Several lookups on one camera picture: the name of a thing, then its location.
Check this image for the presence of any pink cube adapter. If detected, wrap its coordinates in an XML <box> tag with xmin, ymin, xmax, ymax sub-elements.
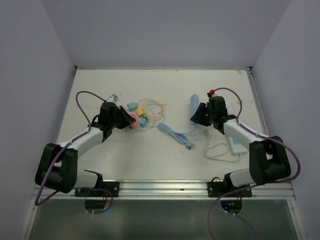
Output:
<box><xmin>128</xmin><ymin>113</ymin><xmax>140</xmax><ymax>128</ymax></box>

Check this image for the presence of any teal charger plug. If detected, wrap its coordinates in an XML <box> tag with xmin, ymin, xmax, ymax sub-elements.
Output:
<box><xmin>127</xmin><ymin>101</ymin><xmax>138</xmax><ymax>112</ymax></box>

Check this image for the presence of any mint charging cable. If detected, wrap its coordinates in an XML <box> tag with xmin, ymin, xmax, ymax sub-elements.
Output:
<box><xmin>134</xmin><ymin>101</ymin><xmax>168</xmax><ymax>131</ymax></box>

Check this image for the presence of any yellow charger plug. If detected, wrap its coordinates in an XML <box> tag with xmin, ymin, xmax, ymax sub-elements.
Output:
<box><xmin>136</xmin><ymin>108</ymin><xmax>145</xmax><ymax>118</ymax></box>

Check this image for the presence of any teal cube adapter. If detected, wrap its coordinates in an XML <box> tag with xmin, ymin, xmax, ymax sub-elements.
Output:
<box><xmin>139</xmin><ymin>117</ymin><xmax>149</xmax><ymax>128</ymax></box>

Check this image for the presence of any blue power strip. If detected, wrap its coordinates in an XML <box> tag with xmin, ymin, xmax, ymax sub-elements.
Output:
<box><xmin>189</xmin><ymin>94</ymin><xmax>200</xmax><ymax>118</ymax></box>

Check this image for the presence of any white power strip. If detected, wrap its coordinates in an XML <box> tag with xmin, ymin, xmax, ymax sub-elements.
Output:
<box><xmin>225</xmin><ymin>103</ymin><xmax>248</xmax><ymax>156</ymax></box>

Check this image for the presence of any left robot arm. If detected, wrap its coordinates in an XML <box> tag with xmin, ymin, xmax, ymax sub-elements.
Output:
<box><xmin>35</xmin><ymin>102</ymin><xmax>136</xmax><ymax>197</ymax></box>

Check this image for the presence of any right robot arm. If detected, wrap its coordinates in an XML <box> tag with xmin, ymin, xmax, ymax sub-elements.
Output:
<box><xmin>190</xmin><ymin>96</ymin><xmax>291</xmax><ymax>197</ymax></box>

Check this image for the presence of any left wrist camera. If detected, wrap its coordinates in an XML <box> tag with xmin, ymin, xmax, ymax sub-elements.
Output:
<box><xmin>106</xmin><ymin>94</ymin><xmax>119</xmax><ymax>104</ymax></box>

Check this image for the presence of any blue power strip cord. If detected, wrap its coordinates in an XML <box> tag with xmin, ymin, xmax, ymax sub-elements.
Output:
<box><xmin>157</xmin><ymin>122</ymin><xmax>197</xmax><ymax>151</ymax></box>

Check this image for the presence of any white power strip cord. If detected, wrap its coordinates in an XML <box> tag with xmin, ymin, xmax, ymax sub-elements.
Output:
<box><xmin>201</xmin><ymin>129</ymin><xmax>242</xmax><ymax>163</ymax></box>

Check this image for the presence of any left black base bracket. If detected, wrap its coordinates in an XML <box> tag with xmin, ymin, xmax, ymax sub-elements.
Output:
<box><xmin>74</xmin><ymin>181</ymin><xmax>120</xmax><ymax>198</ymax></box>

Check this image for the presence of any black base bracket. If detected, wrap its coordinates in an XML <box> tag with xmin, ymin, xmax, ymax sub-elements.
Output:
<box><xmin>74</xmin><ymin>181</ymin><xmax>120</xmax><ymax>198</ymax></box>
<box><xmin>206</xmin><ymin>177</ymin><xmax>253</xmax><ymax>198</ymax></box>

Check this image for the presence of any aluminium mounting rail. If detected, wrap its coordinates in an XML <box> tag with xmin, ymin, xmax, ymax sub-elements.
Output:
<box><xmin>32</xmin><ymin>178</ymin><xmax>296</xmax><ymax>201</ymax></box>

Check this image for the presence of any right black base bracket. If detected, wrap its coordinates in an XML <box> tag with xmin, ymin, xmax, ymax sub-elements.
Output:
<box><xmin>206</xmin><ymin>177</ymin><xmax>253</xmax><ymax>198</ymax></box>

